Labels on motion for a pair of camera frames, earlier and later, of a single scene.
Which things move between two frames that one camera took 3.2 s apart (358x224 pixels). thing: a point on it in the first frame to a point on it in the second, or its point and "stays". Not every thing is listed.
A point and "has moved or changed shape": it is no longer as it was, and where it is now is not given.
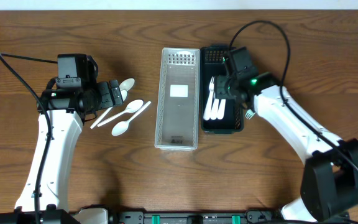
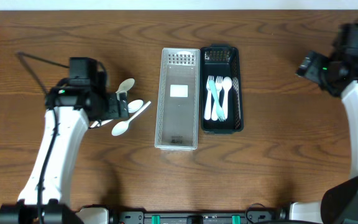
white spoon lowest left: (122, 127) stays
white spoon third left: (133, 106) stays
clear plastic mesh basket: (177, 112) stays
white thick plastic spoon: (221, 109) has moved or changed shape
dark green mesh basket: (211, 60) stays
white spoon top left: (127, 84) stays
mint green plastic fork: (250, 114) to (220, 111)
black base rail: (251, 216) stays
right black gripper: (221, 86) to (305, 66)
